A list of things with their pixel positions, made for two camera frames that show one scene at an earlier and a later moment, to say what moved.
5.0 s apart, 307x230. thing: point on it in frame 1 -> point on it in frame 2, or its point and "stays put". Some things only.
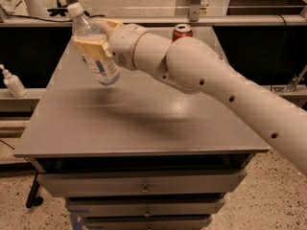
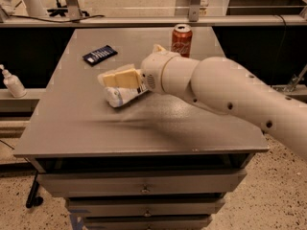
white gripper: [123, 45] -> [153, 70]
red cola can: [181, 31] stays put
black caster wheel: [33, 199] stays put
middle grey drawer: [145, 206] stays put
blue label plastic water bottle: [106, 71] -> [116, 97]
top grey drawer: [80, 185] stays put
